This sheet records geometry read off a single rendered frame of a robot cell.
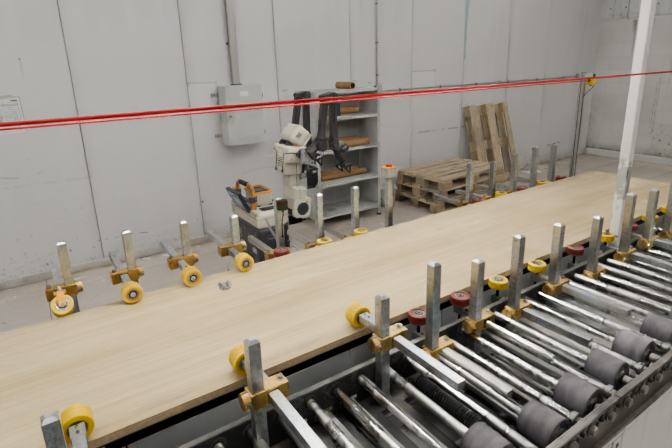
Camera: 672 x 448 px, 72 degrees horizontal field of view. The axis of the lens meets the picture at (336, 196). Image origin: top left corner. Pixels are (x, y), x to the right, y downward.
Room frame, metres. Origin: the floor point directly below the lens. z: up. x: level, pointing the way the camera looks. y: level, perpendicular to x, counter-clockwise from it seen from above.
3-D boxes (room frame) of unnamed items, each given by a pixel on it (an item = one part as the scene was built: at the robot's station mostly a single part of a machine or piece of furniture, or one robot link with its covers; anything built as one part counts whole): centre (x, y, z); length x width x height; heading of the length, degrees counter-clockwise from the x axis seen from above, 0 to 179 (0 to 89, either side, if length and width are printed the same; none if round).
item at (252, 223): (3.47, 0.58, 0.59); 0.55 x 0.34 x 0.83; 33
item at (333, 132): (3.59, 0.00, 1.41); 0.11 x 0.06 x 0.43; 33
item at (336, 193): (5.46, -0.06, 0.78); 0.90 x 0.45 x 1.55; 123
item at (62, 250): (1.80, 1.15, 0.92); 0.04 x 0.04 x 0.48; 33
